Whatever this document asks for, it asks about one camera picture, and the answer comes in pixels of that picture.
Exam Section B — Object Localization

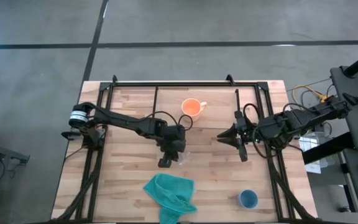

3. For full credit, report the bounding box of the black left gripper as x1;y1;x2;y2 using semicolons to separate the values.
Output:
157;123;188;169

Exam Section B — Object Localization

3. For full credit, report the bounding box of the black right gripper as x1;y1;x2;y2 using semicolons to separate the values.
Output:
216;110;260;162

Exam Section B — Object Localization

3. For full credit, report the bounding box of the clear glass mug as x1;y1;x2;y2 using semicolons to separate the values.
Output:
177;151;193;166

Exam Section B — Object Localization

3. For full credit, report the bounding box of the orange ceramic mug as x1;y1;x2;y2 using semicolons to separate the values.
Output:
181;98;208;123

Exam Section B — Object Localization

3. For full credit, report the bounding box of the teal knitted cloth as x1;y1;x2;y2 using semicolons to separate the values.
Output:
143;173;198;224

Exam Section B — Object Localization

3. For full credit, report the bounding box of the blue cup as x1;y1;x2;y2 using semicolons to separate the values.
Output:
237;189;259;210

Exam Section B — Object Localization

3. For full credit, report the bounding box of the white paper sheet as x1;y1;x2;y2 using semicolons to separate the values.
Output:
298;132;323;174

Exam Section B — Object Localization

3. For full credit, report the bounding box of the black diagonal desk beam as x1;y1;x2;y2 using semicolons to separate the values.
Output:
301;132;356;165

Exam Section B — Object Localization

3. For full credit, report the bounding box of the black aluminium table frame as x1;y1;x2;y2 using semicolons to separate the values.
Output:
50;74;319;224

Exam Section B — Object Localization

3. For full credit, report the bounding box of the yellow cable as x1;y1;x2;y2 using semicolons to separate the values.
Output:
291;83;329;103

